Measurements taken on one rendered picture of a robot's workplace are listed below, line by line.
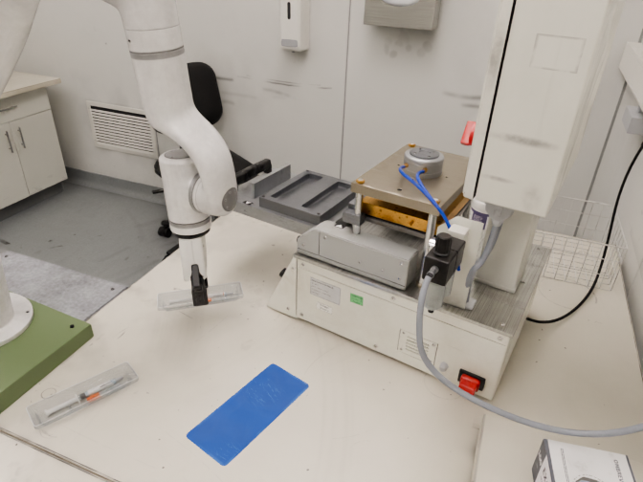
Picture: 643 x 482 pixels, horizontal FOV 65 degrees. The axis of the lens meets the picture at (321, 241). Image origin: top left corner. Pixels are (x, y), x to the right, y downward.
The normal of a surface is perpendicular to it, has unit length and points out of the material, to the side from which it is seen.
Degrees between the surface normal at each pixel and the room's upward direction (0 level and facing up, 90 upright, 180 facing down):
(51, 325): 5
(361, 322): 90
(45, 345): 5
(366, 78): 90
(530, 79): 90
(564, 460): 4
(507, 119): 90
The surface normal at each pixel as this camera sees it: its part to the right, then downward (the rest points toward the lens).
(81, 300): 0.04, -0.86
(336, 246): -0.53, 0.42
